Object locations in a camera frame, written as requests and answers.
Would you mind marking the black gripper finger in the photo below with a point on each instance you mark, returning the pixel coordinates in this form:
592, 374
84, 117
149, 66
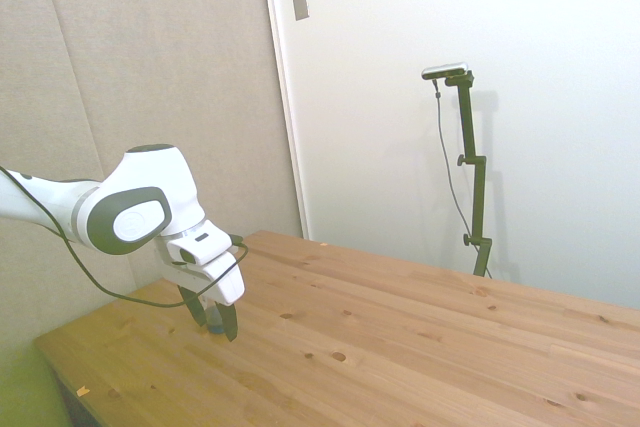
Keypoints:
194, 308
230, 323

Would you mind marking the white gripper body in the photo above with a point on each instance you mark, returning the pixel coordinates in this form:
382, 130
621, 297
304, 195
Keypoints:
220, 282

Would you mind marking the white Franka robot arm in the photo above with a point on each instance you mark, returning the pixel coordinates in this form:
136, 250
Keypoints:
135, 197

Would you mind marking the clear blue dish soap bottle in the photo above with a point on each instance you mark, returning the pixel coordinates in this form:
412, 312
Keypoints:
215, 319

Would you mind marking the green chair seat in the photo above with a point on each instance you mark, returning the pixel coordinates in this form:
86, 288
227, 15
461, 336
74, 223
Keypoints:
25, 387

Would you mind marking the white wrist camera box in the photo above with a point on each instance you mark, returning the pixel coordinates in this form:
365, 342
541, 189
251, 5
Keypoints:
200, 246

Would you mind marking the white door frame strip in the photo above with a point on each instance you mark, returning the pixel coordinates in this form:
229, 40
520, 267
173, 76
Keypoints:
285, 97

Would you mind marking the dark green camera stand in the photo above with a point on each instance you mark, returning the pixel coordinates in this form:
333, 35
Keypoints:
475, 172

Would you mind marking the grey wall switch plate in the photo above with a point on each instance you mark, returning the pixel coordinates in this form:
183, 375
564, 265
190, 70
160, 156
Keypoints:
300, 2

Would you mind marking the silver exterior camera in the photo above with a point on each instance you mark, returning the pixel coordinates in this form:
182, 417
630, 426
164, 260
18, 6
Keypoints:
445, 70

